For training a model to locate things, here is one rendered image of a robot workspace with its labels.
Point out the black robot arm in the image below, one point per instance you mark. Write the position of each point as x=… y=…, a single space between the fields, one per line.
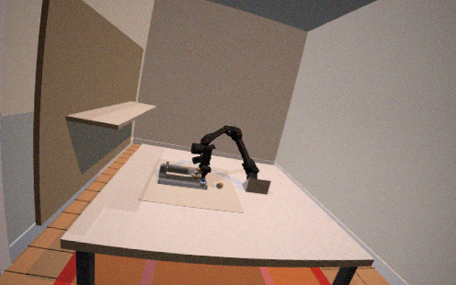
x=236 y=134

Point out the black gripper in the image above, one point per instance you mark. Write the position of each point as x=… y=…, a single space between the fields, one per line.
x=204 y=168

